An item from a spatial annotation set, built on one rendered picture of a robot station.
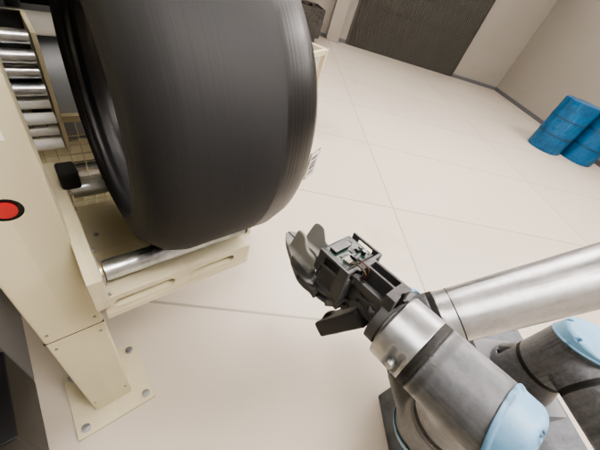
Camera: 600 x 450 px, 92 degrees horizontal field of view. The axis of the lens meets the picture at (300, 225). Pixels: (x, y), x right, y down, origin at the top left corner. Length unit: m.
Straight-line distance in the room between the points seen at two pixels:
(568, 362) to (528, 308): 0.56
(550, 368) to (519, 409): 0.73
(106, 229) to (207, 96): 0.63
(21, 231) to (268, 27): 0.53
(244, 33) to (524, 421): 0.51
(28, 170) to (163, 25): 0.33
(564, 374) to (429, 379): 0.74
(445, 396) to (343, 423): 1.29
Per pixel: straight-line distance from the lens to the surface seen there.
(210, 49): 0.41
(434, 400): 0.37
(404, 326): 0.37
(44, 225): 0.70
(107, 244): 0.92
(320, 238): 0.46
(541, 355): 1.11
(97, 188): 0.92
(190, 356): 1.59
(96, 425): 1.55
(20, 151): 0.60
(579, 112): 6.87
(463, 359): 0.37
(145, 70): 0.41
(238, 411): 1.53
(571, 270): 0.55
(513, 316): 0.53
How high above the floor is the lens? 1.48
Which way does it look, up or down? 42 degrees down
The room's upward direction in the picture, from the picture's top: 20 degrees clockwise
